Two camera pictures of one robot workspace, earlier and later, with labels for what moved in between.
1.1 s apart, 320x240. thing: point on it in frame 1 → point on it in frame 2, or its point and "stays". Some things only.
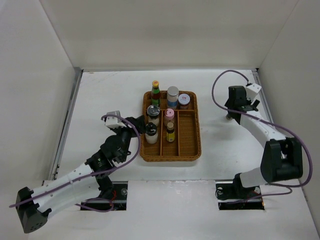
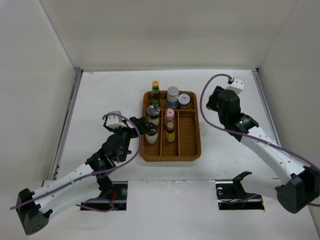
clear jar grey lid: [153, 112] stays
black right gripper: [256, 103] → [214, 98]
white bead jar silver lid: [172, 97] stays
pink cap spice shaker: [169, 114] stays
